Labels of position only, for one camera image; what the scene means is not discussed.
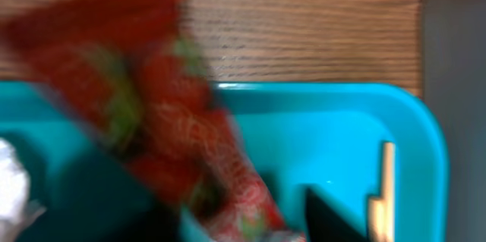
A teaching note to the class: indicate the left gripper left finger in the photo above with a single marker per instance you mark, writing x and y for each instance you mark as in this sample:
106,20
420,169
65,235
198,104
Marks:
87,196

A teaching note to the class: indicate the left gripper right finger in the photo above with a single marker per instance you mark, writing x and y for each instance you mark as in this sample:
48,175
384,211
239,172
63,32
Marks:
324,224

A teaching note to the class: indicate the white tissue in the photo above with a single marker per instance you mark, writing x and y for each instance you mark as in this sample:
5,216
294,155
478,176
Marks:
17,210

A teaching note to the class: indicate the red snack wrapper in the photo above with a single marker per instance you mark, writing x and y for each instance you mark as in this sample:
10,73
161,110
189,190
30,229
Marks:
132,71

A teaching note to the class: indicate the grey dishwasher rack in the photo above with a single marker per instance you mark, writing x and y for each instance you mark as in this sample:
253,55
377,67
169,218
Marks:
453,57

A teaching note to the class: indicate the wooden chopstick left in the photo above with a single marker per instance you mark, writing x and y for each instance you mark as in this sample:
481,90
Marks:
378,220

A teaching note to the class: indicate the wooden chopstick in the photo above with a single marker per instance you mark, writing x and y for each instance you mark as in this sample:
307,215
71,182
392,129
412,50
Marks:
388,190
378,220

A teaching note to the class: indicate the teal plastic serving tray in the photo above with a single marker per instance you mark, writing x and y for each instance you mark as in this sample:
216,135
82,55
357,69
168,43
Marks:
325,135

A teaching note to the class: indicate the wooden chopstick right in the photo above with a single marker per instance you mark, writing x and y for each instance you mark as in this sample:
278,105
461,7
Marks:
388,190

